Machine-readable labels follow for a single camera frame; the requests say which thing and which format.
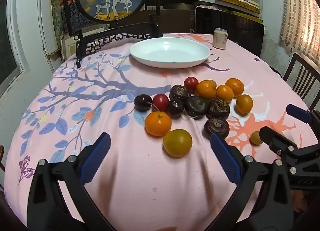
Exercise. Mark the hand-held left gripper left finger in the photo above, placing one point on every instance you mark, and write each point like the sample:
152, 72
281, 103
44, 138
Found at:
96, 156

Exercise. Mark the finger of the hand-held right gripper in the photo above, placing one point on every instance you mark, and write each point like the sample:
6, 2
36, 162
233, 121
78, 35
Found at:
298, 114
270, 136

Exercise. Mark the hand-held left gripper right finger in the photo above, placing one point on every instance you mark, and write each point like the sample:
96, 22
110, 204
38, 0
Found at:
226, 158

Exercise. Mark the small yellow kumquat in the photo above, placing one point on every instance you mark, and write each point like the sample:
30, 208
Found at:
256, 137

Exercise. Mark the yellow-orange tangerine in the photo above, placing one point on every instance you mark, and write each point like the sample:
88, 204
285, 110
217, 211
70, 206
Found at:
244, 104

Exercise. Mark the yellowish tangerine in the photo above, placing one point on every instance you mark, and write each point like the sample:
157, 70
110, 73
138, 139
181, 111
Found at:
177, 142

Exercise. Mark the orange tangerine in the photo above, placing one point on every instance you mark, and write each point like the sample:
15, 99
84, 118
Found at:
205, 91
224, 93
158, 123
235, 86
213, 83

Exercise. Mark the dark red cherry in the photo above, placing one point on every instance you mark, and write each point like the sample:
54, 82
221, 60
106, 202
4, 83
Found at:
176, 107
142, 102

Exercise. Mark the dark water chestnut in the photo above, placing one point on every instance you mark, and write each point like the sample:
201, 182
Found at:
216, 127
196, 107
219, 108
179, 92

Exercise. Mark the red cherry tomato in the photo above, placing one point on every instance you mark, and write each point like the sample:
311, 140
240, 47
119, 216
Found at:
191, 83
160, 102

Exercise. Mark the white oval plate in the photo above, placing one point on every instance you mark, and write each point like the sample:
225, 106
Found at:
172, 51

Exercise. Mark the dark wooden chair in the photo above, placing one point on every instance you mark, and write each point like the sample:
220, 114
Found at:
302, 76

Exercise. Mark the pink printed tablecloth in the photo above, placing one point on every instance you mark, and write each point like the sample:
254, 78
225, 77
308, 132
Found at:
140, 183

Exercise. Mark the beige beverage can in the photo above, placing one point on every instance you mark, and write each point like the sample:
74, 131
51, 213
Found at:
220, 38

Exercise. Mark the black flat panel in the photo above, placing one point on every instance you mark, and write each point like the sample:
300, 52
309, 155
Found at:
232, 21

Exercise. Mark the white framed window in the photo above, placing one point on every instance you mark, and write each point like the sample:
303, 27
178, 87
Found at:
10, 46

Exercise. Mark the leaning picture frames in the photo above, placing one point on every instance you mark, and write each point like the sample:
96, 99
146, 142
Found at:
57, 16

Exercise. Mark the brown board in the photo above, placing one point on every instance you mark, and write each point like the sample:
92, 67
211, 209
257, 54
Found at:
172, 20

